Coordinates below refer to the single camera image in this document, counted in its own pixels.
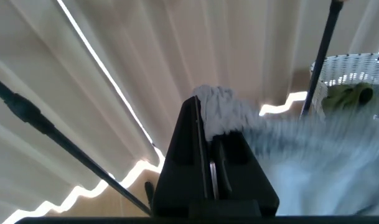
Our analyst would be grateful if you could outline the pale grey shorts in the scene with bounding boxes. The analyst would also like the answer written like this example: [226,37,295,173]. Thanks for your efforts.
[192,84,379,217]

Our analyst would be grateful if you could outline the black clothes rack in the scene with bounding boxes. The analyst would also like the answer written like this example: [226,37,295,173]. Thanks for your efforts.
[0,0,345,217]

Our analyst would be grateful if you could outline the white laundry basket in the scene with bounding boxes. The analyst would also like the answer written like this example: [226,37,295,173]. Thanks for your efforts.
[310,46,379,121]

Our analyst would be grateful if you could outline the green garment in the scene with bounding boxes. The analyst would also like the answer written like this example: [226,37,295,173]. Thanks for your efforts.
[321,82,375,108]

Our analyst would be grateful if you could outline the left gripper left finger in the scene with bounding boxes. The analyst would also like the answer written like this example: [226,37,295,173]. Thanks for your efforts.
[151,95,213,218]

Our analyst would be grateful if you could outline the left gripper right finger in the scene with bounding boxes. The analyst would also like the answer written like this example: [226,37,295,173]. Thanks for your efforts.
[211,131,280,217]

